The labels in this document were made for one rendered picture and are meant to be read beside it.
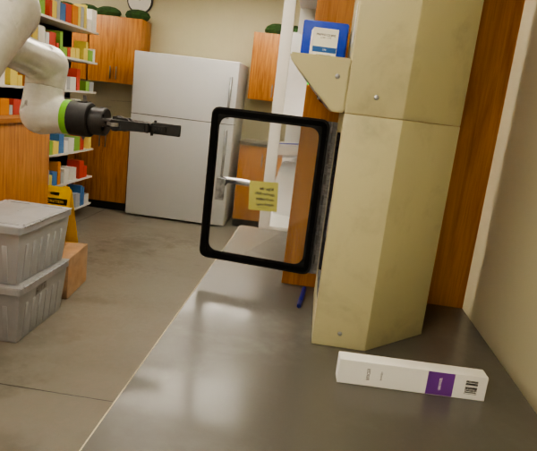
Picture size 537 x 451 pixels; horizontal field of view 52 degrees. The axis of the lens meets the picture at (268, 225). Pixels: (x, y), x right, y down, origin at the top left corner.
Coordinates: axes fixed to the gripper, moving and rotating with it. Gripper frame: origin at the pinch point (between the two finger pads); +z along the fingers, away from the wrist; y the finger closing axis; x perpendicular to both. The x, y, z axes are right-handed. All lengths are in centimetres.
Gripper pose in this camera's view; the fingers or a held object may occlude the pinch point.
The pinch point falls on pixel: (166, 129)
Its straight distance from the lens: 150.5
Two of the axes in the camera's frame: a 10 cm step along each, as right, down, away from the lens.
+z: 9.9, 1.4, -0.6
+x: -1.2, 9.7, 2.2
